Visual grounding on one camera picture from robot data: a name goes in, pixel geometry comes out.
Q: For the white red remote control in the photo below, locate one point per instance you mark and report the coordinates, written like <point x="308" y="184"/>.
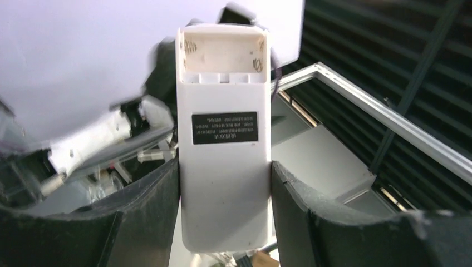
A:
<point x="223" y="91"/>

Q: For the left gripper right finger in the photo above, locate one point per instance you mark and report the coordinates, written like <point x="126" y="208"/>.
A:
<point x="314" y="230"/>

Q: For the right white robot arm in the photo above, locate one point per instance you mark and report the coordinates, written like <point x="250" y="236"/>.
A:
<point x="39" y="168"/>

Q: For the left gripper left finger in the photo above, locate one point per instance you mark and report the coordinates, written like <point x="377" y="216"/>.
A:
<point x="132" y="227"/>

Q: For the grey metal frame outside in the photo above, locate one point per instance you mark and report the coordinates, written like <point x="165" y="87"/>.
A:
<point x="433" y="176"/>

